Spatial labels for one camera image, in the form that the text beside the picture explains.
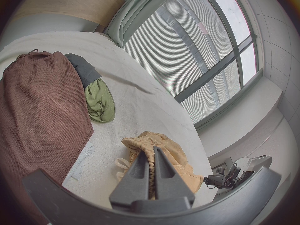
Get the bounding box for blue-green curtain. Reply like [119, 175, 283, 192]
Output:
[106, 0, 200, 49]

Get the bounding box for bed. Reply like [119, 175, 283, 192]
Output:
[0, 0, 219, 220]

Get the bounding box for black garment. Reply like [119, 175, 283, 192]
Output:
[64, 53, 102, 92]

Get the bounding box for window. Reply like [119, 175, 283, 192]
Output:
[122, 0, 264, 131]

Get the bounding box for tan shorts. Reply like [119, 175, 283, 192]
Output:
[114, 131, 204, 200]

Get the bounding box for green garment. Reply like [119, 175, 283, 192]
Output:
[84, 77, 116, 124]

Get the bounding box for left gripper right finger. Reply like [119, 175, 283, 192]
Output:
[153, 146, 195, 207]

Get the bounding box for pale grey garment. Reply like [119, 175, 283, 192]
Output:
[62, 142, 95, 180]

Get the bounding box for brown shorts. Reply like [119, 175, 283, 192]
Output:
[0, 49, 95, 224]

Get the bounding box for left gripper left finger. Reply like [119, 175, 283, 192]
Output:
[110, 150, 150, 208]

